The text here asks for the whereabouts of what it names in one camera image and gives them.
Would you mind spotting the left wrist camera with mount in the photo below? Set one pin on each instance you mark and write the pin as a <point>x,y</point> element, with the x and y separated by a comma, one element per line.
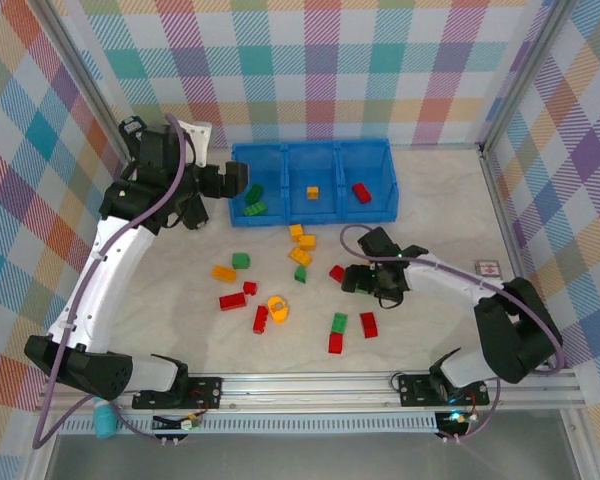
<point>200,140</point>

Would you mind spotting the playing card box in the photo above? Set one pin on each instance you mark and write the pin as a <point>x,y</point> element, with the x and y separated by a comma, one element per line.
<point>487,268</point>

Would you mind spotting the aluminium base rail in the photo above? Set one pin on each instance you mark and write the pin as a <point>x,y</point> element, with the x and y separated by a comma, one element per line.
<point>305,390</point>

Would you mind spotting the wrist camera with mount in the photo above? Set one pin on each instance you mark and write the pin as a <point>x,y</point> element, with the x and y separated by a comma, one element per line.
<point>377,242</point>
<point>200,140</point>

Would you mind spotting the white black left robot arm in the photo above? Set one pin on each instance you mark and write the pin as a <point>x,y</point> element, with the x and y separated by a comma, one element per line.
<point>100,290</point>

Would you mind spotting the aluminium back rail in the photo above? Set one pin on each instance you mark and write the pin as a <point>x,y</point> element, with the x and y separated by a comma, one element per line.
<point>440,146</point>

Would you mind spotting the aluminium side rail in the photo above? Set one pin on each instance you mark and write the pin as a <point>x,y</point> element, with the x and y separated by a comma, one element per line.
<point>497,200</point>

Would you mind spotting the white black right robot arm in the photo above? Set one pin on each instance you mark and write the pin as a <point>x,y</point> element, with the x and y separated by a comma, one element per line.
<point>520,340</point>

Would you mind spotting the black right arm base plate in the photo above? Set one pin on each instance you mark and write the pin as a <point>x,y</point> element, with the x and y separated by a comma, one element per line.
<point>415,390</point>

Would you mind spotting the blue plastic bin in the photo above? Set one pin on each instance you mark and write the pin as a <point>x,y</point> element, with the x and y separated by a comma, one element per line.
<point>312,167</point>
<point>265,165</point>
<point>375,165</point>

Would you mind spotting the small red lego brick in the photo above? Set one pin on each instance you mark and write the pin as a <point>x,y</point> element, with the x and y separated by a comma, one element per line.
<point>250,288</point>

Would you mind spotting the long red lego brick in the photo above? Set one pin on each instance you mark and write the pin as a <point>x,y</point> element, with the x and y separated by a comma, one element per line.
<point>232,301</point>
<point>260,319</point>

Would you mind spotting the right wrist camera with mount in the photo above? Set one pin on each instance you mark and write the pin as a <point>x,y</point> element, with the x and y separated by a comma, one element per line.
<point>377,242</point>

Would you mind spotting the teal foam roll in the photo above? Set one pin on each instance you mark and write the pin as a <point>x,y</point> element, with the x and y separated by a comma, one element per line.
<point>105,422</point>

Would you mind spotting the long green lego brick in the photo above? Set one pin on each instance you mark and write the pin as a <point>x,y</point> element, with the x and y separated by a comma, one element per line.
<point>253,193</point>
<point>255,209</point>

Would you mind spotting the aluminium frame post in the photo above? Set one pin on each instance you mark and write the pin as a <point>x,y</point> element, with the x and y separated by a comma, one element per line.
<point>82,75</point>
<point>526,75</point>

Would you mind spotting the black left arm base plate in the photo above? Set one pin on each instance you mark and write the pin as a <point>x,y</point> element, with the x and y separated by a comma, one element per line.
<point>205,390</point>

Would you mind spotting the small green lego brick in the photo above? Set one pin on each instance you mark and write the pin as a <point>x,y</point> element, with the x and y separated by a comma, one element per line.
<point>300,274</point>

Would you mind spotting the yellow oval lego piece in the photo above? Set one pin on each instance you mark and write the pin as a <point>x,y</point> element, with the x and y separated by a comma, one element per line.
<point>281,316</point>

